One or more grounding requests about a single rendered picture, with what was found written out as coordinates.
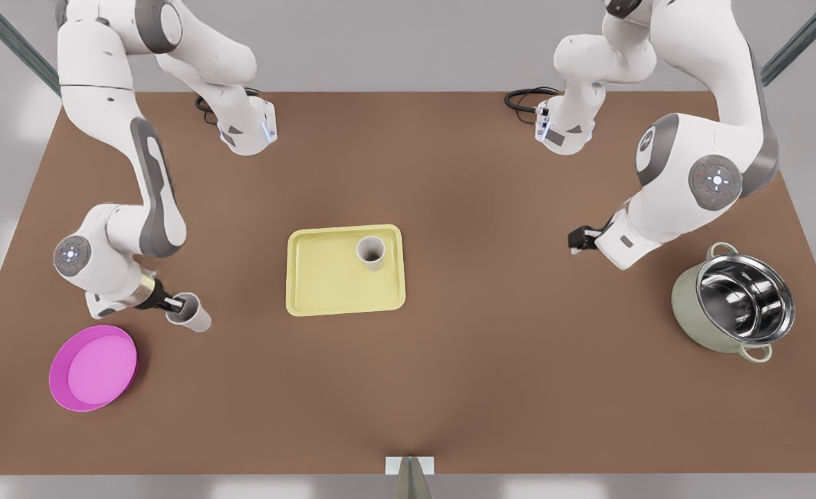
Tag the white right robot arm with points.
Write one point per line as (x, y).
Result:
(162, 208)

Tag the white cup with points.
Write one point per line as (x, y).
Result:
(193, 315)
(372, 254)

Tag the silver frame post with foot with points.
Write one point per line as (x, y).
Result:
(409, 478)

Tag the green pot with steel interior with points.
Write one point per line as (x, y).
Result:
(733, 305)

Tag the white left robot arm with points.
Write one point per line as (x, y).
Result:
(685, 201)

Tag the yellow plastic tray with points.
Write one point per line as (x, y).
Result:
(332, 277)

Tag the pink round plate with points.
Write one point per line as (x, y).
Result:
(96, 367)

